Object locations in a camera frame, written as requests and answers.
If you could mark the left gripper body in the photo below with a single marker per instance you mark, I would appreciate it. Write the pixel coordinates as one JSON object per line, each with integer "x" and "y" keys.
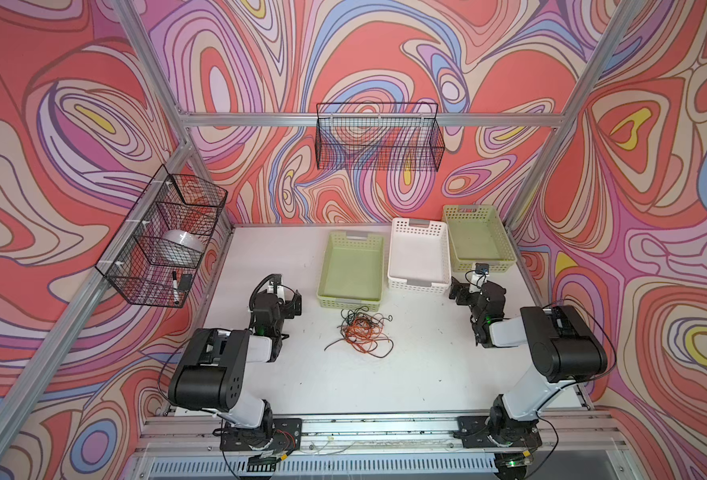
{"x": 291, "y": 303}

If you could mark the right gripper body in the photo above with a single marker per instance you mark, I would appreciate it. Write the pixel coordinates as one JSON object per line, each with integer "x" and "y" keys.
{"x": 463, "y": 293}

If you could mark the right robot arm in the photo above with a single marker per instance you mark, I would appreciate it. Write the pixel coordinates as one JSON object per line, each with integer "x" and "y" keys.
{"x": 564, "y": 352}

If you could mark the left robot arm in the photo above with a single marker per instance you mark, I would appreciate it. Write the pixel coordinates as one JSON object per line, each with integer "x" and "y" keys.
{"x": 211, "y": 374}

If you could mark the right green plastic basket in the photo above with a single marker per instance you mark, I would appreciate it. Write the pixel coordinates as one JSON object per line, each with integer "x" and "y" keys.
{"x": 477, "y": 235}

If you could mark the green plastic basket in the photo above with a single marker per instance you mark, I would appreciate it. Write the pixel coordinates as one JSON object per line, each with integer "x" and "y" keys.
{"x": 477, "y": 235}
{"x": 353, "y": 270}

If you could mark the white plastic basket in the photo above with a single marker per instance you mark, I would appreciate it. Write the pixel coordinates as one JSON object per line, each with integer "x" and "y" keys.
{"x": 419, "y": 256}

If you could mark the left green plastic basket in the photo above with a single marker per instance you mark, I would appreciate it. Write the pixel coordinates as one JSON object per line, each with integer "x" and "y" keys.
{"x": 353, "y": 270}

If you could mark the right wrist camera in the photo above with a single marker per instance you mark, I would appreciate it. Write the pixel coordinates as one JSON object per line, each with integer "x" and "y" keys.
{"x": 481, "y": 269}

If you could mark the black marker in wire basket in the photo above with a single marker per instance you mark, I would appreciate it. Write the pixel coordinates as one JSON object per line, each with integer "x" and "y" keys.
{"x": 175, "y": 289}

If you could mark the white bowl in wire basket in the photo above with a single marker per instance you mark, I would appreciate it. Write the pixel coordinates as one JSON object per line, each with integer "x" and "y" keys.
{"x": 181, "y": 242}

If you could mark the black wire basket left wall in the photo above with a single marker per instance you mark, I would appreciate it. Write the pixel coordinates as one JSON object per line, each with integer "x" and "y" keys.
{"x": 155, "y": 258}

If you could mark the black wire basket wall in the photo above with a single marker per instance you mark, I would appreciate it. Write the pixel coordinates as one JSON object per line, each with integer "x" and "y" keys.
{"x": 378, "y": 136}
{"x": 155, "y": 258}

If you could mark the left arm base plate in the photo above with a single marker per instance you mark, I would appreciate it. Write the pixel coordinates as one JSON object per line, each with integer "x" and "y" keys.
{"x": 282, "y": 435}

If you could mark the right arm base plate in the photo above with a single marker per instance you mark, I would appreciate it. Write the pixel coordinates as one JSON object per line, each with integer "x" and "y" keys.
{"x": 482, "y": 432}

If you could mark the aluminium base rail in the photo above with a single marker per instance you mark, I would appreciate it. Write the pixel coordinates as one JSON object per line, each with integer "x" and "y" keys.
{"x": 419, "y": 432}

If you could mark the black wire basket back wall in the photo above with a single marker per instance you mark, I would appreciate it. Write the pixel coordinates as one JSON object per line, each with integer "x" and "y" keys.
{"x": 378, "y": 136}

